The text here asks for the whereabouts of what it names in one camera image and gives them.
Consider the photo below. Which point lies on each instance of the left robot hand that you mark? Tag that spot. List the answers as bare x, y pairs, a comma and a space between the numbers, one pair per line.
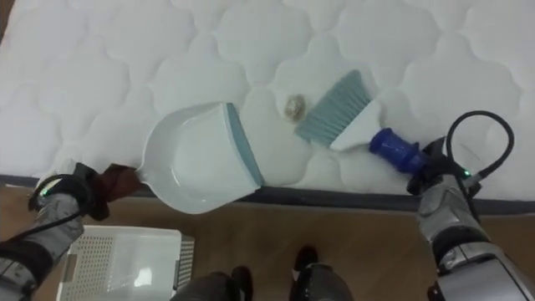
85, 188

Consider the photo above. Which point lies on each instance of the white perforated plastic basket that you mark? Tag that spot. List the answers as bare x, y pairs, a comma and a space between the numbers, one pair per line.
125, 263

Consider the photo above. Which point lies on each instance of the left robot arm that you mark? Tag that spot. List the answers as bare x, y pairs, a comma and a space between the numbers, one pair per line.
46, 234

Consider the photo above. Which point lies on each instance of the small debris ball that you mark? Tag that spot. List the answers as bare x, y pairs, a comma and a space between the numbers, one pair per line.
295, 108

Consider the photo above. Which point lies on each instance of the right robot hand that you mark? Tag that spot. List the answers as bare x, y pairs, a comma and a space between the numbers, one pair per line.
434, 165

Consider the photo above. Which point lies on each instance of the white quilted mattress bed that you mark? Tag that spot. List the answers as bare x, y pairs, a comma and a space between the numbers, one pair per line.
267, 46

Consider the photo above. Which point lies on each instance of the robot legs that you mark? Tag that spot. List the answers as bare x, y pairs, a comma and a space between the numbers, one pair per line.
317, 280

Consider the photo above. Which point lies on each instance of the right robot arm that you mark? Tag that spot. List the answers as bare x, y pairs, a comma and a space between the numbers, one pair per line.
464, 246

